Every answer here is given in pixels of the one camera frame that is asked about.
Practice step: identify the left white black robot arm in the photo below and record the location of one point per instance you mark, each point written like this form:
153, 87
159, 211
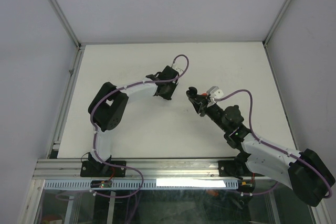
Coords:
108, 106

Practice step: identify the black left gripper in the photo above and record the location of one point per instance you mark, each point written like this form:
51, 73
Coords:
169, 96

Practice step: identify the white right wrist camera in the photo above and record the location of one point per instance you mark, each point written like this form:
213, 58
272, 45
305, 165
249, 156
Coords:
214, 93

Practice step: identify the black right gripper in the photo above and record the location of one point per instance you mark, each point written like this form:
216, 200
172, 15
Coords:
201, 106

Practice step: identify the aluminium mounting rail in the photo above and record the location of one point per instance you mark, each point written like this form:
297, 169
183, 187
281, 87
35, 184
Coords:
150, 168

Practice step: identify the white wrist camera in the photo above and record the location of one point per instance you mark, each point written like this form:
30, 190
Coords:
214, 93
177, 69

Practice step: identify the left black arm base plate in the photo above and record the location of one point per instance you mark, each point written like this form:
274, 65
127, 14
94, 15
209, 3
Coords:
96, 169

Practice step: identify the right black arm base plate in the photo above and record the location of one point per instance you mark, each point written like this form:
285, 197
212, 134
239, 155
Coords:
233, 168

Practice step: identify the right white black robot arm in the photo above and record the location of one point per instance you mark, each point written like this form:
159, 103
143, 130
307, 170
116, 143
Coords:
303, 172

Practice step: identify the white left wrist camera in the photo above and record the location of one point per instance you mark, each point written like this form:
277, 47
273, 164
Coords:
177, 69

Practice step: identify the white slotted cable duct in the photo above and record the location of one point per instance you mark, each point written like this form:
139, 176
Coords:
146, 184

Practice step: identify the black earbud charging case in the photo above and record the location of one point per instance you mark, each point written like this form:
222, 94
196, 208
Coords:
191, 92

